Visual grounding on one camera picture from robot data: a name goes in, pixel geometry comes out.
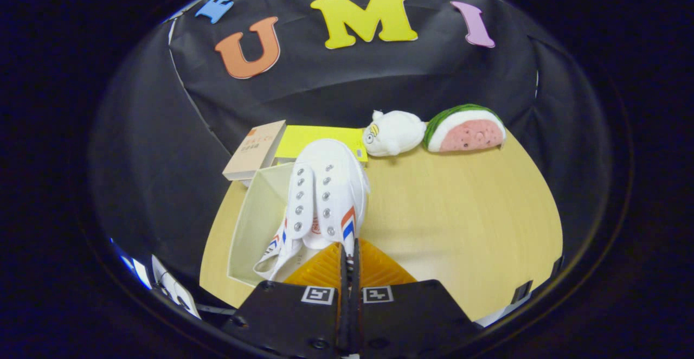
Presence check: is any watermelon slice plush toy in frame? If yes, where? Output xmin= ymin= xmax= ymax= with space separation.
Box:
xmin=422 ymin=104 xmax=507 ymax=153

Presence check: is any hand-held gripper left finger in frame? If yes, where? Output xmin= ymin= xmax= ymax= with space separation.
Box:
xmin=222 ymin=241 xmax=348 ymax=359

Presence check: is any white canvas shoe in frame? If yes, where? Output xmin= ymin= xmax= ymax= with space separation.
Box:
xmin=254 ymin=215 xmax=304 ymax=282
xmin=286 ymin=138 xmax=371 ymax=258

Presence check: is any white device with cable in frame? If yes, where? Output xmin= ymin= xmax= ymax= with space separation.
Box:
xmin=151 ymin=254 xmax=202 ymax=319

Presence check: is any cream fabric storage box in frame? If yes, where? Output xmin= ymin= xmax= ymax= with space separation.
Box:
xmin=227 ymin=162 xmax=305 ymax=289

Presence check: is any tan paperback book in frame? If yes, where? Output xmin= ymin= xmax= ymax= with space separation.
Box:
xmin=222 ymin=120 xmax=287 ymax=182

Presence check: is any yellow book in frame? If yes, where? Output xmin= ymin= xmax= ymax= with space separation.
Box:
xmin=275 ymin=125 xmax=369 ymax=165

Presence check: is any white plush toy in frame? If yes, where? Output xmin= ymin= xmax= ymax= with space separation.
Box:
xmin=362 ymin=110 xmax=428 ymax=158

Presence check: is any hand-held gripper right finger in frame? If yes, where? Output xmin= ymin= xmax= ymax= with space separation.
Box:
xmin=350 ymin=238 xmax=481 ymax=359

